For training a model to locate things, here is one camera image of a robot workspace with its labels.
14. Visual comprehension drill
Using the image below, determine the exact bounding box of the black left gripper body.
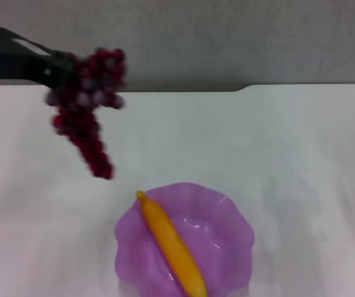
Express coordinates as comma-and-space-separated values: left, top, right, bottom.
0, 27, 48, 85

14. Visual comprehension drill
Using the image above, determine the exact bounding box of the dark red grape bunch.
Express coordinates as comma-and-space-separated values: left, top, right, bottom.
43, 47, 128, 180

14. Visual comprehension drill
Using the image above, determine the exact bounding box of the yellow plastic banana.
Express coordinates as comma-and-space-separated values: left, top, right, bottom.
135, 190, 208, 297

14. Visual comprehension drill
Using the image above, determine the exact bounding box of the purple wavy plastic plate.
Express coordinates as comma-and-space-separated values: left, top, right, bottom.
114, 182, 256, 297

